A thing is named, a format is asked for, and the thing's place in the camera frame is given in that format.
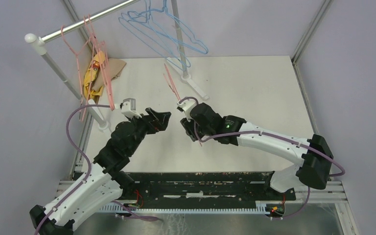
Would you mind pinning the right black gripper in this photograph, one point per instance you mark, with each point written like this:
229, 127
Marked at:
188, 125

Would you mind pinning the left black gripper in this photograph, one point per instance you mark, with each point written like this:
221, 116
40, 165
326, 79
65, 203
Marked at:
157, 121

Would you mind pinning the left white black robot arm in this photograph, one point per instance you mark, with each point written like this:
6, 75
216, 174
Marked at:
104, 181

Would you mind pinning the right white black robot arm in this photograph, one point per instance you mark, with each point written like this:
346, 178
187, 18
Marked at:
310, 158

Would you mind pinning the beige cloth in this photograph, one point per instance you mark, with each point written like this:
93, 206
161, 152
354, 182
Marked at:
114, 70

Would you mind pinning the yellow patterned cloth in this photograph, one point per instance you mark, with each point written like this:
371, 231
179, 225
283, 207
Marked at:
93, 79

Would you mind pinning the silver horizontal rack rod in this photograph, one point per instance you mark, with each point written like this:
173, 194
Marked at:
93, 17

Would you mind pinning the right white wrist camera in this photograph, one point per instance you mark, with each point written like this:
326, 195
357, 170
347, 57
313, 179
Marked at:
186, 104

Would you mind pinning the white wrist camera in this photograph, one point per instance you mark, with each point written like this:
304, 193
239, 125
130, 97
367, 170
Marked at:
128, 108
186, 104

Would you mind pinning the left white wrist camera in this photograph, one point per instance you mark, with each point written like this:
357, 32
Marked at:
128, 108

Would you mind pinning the rear white rack post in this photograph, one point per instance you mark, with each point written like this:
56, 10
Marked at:
181, 49

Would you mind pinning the white rack post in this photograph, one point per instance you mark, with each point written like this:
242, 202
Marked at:
38, 44
181, 49

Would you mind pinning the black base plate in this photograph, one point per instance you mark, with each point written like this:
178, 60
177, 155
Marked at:
200, 190

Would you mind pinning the white toothed cable duct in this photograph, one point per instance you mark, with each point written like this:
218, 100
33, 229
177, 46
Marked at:
115, 208

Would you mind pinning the left white rack post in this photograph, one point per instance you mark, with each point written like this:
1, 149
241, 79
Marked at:
38, 44

